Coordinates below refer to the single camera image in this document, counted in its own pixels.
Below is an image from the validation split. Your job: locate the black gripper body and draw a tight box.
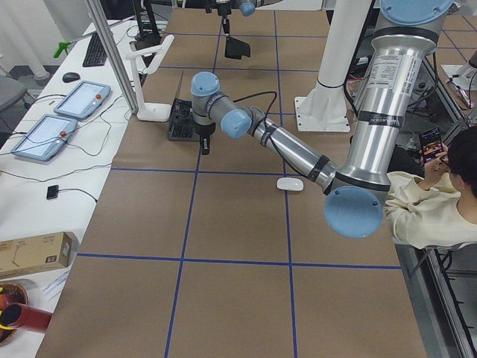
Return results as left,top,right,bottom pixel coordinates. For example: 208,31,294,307
195,124,215,138
215,0,232,16

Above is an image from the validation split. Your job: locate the grey laptop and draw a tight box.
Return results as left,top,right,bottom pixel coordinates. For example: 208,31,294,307
167,70,202,142

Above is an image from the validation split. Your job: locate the black mouse pad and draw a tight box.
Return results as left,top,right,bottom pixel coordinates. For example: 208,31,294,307
224,37,251,60

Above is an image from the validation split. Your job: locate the white wireless mouse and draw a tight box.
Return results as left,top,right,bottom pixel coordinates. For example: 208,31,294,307
277,177,304,192

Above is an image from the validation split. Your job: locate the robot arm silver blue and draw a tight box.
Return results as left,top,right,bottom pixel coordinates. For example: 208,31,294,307
191,1,451,238
152,0,281,37

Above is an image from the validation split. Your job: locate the white desk lamp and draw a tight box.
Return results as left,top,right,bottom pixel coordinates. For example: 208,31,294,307
125,34,175,122

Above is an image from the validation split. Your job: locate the black computer mouse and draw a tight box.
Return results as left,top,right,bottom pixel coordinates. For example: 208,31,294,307
62,72,80,84

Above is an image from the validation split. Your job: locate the upper blue teach pendant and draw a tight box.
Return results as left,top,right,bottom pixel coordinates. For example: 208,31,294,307
54,81,111,120

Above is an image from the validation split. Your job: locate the blue teach pendant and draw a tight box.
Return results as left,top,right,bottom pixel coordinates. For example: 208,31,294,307
54,81,111,120
10,115,78,162

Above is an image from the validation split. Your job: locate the black keyboard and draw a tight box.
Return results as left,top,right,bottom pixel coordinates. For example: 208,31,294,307
82,33,107,67

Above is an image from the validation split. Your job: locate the small black puck device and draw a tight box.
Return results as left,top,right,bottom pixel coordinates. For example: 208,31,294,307
46,185,60,200

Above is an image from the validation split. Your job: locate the lower blue teach pendant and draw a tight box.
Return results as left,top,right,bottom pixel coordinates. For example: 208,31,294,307
10,115,78,162

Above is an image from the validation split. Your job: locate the cardboard box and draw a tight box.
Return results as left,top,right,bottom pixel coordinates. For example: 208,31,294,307
1,232,78,279

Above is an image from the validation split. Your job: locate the smartphone in hand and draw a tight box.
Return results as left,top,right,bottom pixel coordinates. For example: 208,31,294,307
418,128,444,164

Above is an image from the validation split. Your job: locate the person in cream sweater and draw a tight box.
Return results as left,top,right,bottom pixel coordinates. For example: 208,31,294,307
384,127,476,249

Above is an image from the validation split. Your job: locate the woven fruit basket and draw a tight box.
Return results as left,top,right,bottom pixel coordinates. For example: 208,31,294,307
0,282,29,346

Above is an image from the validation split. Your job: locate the red bottle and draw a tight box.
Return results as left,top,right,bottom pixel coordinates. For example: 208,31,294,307
1,303,53,333

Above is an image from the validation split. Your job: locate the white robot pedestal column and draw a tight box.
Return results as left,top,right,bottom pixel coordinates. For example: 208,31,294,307
294,0,373,133

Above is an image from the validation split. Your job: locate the aluminium frame post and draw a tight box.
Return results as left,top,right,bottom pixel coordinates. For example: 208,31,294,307
85,0,139,115

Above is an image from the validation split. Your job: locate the green handled tool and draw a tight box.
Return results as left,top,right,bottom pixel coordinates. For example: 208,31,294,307
53,41,72,58

